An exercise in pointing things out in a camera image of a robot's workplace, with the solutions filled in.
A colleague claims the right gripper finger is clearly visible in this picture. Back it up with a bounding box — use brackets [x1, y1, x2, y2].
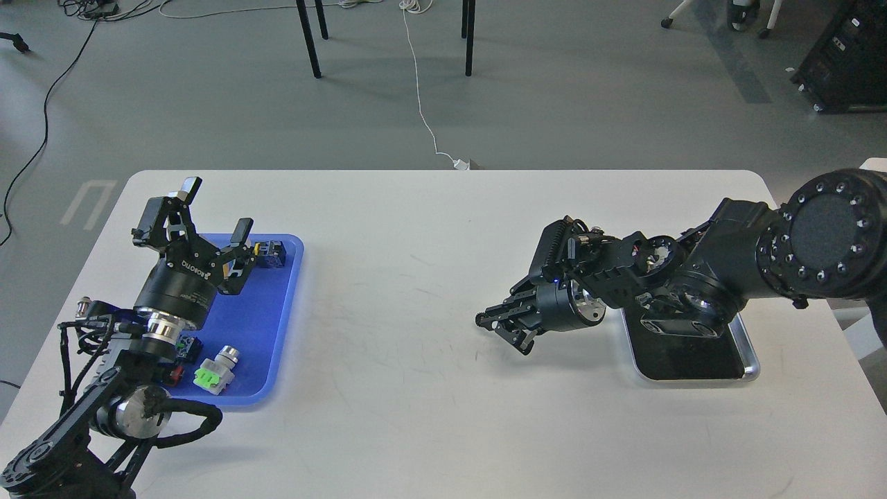
[496, 315, 545, 355]
[479, 276, 548, 331]

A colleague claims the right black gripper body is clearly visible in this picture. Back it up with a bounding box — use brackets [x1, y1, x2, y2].
[509, 279, 590, 334]

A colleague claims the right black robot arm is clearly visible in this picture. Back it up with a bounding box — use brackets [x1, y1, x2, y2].
[475, 168, 886, 355]

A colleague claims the black cable on floor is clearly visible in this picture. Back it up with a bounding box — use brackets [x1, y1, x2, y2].
[0, 0, 157, 248]

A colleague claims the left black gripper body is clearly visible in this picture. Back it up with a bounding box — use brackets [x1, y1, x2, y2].
[134, 239, 222, 326]

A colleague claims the white cable on floor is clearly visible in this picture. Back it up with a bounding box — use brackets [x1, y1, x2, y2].
[158, 0, 469, 170]

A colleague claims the white office chair base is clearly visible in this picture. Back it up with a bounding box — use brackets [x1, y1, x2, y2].
[660, 0, 784, 39]

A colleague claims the green white push button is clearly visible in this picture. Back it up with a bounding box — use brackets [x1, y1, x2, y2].
[192, 345, 240, 395]

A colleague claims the black equipment case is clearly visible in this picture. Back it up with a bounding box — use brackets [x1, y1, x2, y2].
[790, 1, 886, 114]

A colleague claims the black table leg right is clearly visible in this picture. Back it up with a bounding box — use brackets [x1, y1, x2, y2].
[462, 0, 477, 77]

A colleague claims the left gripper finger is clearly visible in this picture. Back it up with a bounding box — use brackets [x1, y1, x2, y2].
[131, 177, 202, 254]
[218, 218, 256, 296]

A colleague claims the silver metal tray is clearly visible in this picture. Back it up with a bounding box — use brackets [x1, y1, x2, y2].
[621, 309, 761, 385]

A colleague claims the blue plastic tray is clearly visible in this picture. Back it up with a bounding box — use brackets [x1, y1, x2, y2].
[152, 234, 304, 408]

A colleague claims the black table leg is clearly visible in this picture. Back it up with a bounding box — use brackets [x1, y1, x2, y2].
[462, 0, 477, 77]
[295, 0, 329, 79]

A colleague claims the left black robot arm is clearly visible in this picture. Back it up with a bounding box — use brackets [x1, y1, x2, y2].
[2, 177, 256, 498]

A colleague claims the black table leg left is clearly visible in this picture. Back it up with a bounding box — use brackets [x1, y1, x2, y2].
[295, 0, 329, 79]

